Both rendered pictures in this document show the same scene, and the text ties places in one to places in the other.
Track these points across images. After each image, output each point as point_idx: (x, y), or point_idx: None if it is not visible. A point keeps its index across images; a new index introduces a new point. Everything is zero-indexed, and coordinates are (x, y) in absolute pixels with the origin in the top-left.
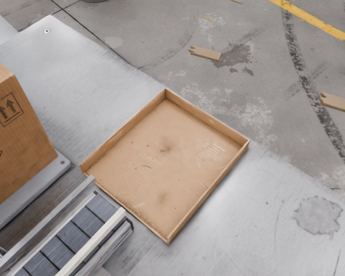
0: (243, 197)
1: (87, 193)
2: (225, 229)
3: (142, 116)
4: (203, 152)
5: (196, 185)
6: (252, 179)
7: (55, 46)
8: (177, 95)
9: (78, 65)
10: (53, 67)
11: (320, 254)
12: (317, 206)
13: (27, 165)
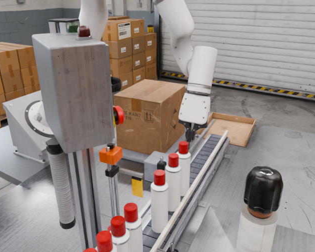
0: (263, 134)
1: (203, 141)
2: (263, 141)
3: (208, 121)
4: (239, 127)
5: (243, 134)
6: (263, 130)
7: None
8: (219, 113)
9: None
10: None
11: (300, 141)
12: (291, 133)
13: (180, 128)
